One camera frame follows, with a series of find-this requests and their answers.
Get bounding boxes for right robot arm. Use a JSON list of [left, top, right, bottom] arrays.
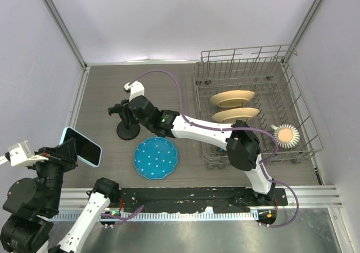
[[128, 96, 276, 205]]

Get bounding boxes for blue polka dot plate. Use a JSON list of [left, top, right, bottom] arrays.
[[133, 137, 178, 180]]

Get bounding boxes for beige plate front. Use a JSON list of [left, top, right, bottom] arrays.
[[211, 107, 260, 124]]

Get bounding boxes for white ribbed cup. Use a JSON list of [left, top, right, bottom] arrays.
[[270, 124, 300, 149]]

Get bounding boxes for black phone stand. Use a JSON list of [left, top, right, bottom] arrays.
[[107, 100, 140, 141]]

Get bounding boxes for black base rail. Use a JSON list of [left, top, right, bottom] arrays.
[[110, 187, 288, 214]]

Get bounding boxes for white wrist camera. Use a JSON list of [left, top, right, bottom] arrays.
[[1, 140, 49, 167], [123, 80, 145, 101]]

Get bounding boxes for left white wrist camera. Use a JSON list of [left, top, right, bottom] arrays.
[[1, 140, 49, 167]]

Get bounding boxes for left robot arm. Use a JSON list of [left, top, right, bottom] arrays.
[[1, 138, 120, 252]]

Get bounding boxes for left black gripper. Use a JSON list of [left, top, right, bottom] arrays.
[[29, 135, 79, 211]]

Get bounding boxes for white cable duct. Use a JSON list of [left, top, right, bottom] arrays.
[[51, 210, 258, 222]]

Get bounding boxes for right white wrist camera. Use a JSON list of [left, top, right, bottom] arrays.
[[123, 80, 145, 101]]

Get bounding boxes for phone with light blue case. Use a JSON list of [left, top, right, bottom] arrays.
[[59, 126, 102, 168]]

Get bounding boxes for metal wire dish rack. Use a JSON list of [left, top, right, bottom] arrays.
[[193, 44, 322, 167]]

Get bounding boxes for beige plate rear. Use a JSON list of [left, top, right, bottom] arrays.
[[210, 89, 255, 108]]

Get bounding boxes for beige plate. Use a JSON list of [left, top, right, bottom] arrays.
[[210, 89, 255, 108], [211, 107, 260, 124]]

